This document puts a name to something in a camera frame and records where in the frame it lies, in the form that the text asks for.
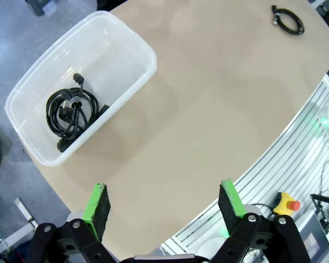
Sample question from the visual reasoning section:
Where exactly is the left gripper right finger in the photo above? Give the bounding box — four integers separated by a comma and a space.
211, 178, 310, 263

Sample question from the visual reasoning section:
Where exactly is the aluminium profile robot base frame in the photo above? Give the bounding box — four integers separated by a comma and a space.
158, 73, 329, 263

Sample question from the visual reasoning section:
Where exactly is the braided black USB extension cable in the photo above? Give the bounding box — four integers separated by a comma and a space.
271, 4, 305, 36

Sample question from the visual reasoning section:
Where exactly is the clear plastic storage container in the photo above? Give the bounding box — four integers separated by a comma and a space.
4, 10, 158, 167

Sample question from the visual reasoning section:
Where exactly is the yellow emergency stop box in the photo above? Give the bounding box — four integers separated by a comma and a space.
273, 191, 302, 216

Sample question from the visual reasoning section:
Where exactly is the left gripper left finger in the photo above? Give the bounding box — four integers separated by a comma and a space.
24, 182, 118, 263

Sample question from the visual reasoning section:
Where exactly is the small grey touchscreen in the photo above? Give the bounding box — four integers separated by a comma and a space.
298, 212, 329, 260

